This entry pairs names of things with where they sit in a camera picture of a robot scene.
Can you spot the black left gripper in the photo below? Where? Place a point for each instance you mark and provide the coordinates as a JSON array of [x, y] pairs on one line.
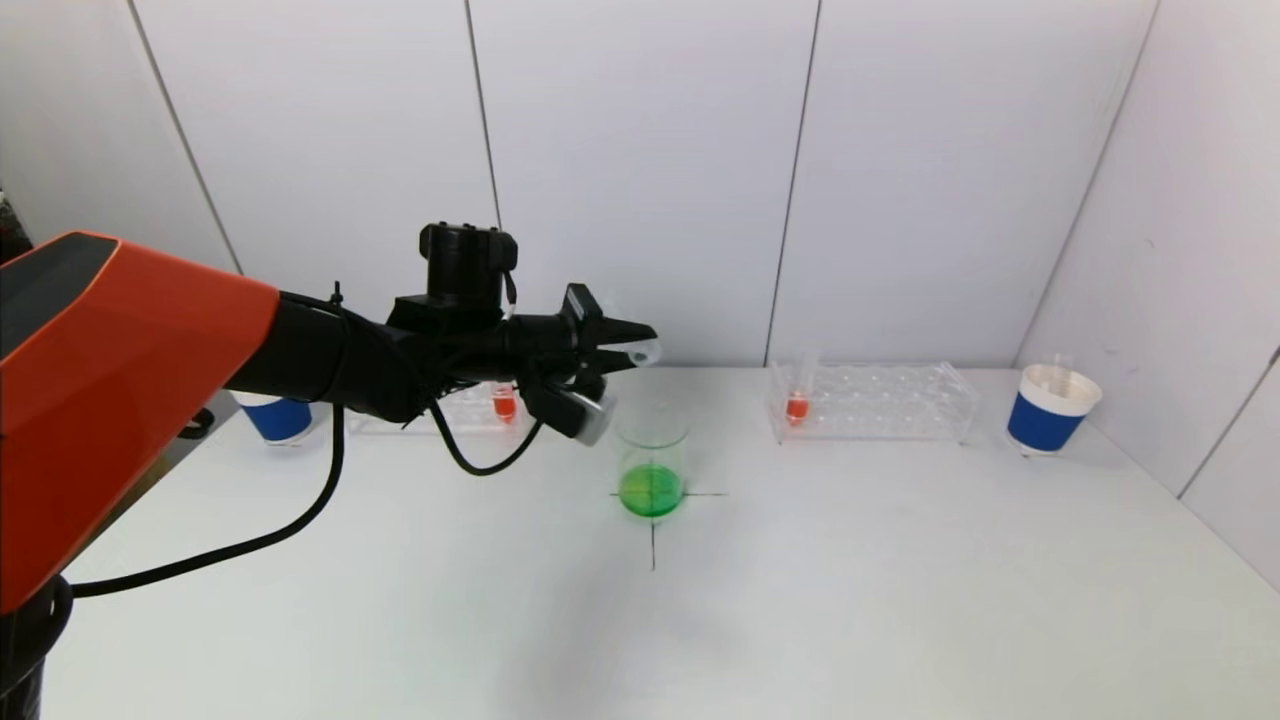
[[583, 327]]

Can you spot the test tube with blue liquid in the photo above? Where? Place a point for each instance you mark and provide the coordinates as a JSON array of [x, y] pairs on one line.
[[648, 350]]

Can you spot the test tube with yellow pigment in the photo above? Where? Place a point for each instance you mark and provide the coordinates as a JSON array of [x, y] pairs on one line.
[[1058, 368]]

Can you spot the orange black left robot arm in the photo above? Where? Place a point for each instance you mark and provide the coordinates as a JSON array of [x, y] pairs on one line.
[[120, 380]]

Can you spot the test tube with red liquid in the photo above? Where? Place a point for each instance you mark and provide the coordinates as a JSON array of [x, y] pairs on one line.
[[505, 405], [797, 408]]

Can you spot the clear glass beaker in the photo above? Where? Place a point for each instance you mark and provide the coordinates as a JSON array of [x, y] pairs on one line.
[[652, 490]]

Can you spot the clear acrylic test tube rack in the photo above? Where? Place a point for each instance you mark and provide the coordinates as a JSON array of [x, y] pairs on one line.
[[470, 418], [860, 410]]

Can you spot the blue white paper cup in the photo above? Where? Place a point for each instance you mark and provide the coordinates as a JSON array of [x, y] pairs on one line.
[[280, 420], [1040, 425]]

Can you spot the black robot torso column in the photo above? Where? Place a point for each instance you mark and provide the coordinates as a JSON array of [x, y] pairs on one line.
[[30, 660]]

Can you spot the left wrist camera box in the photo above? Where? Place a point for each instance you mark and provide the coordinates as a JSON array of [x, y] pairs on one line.
[[585, 415]]

